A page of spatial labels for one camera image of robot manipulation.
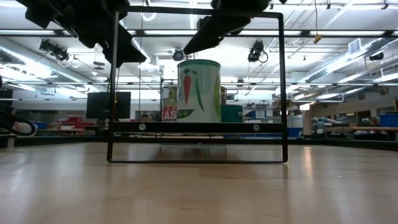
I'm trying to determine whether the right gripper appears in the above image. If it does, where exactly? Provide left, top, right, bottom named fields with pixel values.
left=183, top=0, right=271, bottom=55

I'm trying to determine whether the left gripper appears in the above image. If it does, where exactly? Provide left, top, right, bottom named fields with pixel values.
left=15, top=0, right=147, bottom=68

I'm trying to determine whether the silver-lidded tin can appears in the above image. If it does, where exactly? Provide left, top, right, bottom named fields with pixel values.
left=176, top=58, right=222, bottom=123
left=160, top=85, right=178, bottom=123

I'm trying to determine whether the black display on stand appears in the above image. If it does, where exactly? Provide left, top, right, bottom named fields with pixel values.
left=86, top=91, right=132, bottom=120

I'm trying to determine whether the teal container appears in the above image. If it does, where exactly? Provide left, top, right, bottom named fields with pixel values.
left=220, top=104, right=244, bottom=123

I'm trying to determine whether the red boxes stack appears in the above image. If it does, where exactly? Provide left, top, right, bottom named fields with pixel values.
left=55, top=115, right=96, bottom=131

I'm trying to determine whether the yellow hanging plug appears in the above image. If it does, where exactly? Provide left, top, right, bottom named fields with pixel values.
left=312, top=0, right=323, bottom=44

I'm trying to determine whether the wooden workbench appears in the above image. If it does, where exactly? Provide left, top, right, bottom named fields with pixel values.
left=310, top=124, right=398, bottom=141

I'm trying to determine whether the blue storage bin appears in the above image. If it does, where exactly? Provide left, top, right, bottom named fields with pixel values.
left=378, top=113, right=398, bottom=128

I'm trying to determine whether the silver ventilation duct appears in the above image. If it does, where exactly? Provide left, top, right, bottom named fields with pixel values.
left=306, top=37, right=398, bottom=83
left=0, top=37, right=85, bottom=83

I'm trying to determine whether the black aluminium table frame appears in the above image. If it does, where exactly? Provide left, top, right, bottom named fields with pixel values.
left=0, top=133, right=398, bottom=152

